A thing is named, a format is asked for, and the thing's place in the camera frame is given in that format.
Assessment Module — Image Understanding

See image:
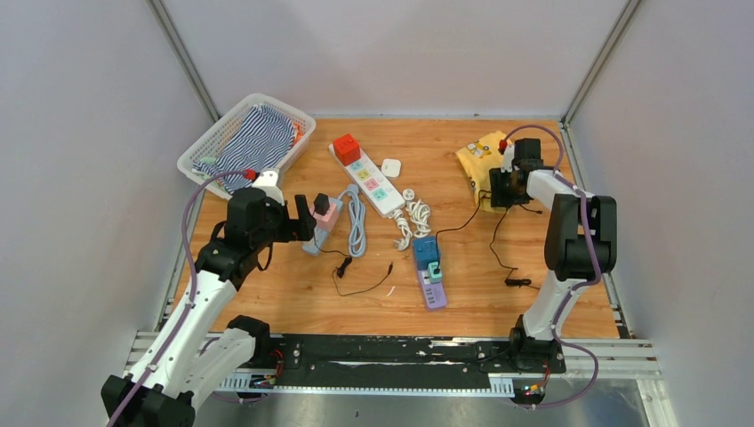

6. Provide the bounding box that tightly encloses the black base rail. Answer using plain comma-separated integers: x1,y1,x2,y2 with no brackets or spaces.
244,334,566,392

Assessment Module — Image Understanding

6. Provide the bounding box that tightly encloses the white square adapter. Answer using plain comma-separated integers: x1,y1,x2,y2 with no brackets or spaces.
381,158,402,178

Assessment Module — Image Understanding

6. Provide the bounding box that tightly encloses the pink cube socket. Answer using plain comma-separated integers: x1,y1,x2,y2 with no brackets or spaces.
310,200,341,232

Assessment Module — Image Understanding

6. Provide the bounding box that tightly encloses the striped cloth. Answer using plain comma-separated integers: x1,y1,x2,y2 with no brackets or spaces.
192,104,301,179

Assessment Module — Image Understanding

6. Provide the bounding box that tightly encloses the purple power bank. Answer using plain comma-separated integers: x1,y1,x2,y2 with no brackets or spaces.
417,270,447,311

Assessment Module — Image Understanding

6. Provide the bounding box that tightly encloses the white colourful power strip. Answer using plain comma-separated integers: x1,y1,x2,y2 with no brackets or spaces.
328,143,405,218

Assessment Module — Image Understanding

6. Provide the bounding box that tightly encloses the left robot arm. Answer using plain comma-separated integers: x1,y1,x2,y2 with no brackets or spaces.
100,185,317,426

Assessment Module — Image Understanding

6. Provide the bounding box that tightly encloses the small black power adapter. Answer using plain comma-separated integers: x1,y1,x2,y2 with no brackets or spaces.
313,193,331,217

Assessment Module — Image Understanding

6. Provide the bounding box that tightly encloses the teal charger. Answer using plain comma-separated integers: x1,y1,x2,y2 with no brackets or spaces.
426,262,443,284

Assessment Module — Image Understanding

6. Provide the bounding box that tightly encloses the yellow cloth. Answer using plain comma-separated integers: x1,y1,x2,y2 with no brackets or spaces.
455,131,506,214

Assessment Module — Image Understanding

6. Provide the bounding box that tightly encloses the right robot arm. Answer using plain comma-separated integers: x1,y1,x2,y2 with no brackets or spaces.
489,138,617,372

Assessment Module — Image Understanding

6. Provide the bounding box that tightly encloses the white plastic basket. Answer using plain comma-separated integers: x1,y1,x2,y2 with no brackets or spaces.
177,93,316,184

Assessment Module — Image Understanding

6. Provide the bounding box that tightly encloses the blue cube socket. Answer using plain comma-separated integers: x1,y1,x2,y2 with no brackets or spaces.
412,236,440,270

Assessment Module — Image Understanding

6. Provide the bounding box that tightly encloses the thin black usb cable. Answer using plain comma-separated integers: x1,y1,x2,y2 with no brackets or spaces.
315,232,395,298

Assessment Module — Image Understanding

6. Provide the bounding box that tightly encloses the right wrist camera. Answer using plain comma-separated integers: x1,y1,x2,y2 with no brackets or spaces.
499,137,515,173

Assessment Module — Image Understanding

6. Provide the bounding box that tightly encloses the white adapter with coiled cable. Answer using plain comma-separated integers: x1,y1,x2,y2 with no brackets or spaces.
402,189,431,238

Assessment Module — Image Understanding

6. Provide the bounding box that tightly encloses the red cube socket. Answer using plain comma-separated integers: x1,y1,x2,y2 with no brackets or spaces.
333,133,361,166

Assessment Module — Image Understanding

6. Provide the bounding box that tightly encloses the long black cable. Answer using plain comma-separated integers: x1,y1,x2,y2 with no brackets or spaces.
434,188,546,290

